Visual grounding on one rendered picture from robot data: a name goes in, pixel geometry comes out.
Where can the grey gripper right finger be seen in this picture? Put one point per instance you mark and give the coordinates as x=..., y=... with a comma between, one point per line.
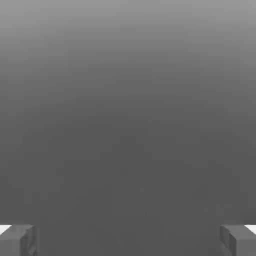
x=242, y=242

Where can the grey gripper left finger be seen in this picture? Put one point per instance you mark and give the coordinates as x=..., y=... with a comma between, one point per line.
x=14, y=242

